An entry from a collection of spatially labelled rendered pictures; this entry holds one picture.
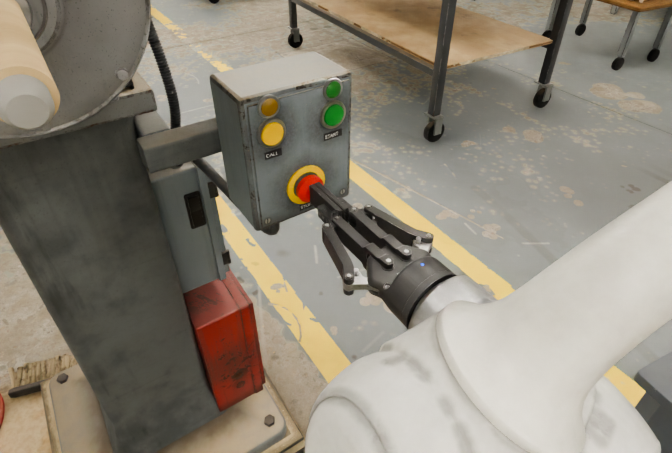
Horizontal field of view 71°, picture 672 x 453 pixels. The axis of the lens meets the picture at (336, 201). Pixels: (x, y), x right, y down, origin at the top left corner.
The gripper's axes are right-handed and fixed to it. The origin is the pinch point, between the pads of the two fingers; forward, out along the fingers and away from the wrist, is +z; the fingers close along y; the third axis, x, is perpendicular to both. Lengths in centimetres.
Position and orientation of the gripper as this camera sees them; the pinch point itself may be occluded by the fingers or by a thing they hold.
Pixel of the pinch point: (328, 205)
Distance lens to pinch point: 61.8
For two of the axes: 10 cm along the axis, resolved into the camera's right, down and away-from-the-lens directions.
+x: 0.0, -7.9, -6.1
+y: 8.3, -3.4, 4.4
